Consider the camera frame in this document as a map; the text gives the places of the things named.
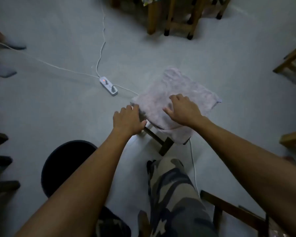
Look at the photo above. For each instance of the person's right hand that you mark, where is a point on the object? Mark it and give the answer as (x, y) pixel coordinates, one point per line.
(185, 111)

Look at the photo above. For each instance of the person's left hand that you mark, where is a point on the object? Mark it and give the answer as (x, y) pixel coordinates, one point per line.
(128, 120)

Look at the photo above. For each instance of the light pink cleaning cloth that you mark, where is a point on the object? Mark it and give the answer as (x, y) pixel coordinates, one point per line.
(187, 86)

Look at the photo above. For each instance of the black plastic bucket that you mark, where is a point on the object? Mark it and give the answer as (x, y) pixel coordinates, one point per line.
(64, 157)

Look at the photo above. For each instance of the person's left forearm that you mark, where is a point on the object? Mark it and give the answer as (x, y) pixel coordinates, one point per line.
(76, 194)

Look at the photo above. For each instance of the person's right forearm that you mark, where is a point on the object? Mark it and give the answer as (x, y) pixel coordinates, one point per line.
(249, 165)

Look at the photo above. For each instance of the small dark wooden stool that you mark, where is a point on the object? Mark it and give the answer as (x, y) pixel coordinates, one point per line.
(166, 145)

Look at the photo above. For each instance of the white power strip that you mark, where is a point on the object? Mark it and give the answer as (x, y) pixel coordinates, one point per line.
(108, 86)

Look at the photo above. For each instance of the light wooden table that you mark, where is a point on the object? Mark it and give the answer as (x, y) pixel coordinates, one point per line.
(154, 19)

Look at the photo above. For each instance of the brown wooden stool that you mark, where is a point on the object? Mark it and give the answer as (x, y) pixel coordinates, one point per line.
(143, 224)

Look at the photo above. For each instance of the dark wooden chair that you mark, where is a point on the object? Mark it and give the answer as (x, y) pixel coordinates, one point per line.
(236, 209)

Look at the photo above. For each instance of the dark wooden table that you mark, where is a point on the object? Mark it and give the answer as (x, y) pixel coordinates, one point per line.
(2, 186)

